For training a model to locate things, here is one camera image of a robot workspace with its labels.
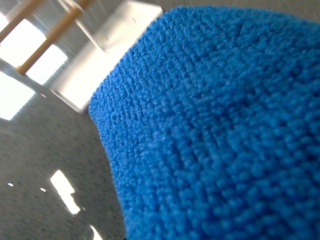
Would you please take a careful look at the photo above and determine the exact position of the blue microfiber cloth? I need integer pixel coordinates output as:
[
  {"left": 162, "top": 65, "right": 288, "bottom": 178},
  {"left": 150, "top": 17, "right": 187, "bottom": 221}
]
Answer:
[{"left": 88, "top": 6, "right": 320, "bottom": 240}]

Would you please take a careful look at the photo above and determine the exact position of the white box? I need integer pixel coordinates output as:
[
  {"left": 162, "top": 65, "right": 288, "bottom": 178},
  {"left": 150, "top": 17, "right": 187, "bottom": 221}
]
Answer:
[{"left": 50, "top": 0, "right": 163, "bottom": 114}]

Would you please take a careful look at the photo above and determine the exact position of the wooden frame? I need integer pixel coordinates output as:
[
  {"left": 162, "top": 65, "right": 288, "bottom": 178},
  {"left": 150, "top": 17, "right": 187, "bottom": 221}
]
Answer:
[{"left": 0, "top": 0, "right": 93, "bottom": 76}]

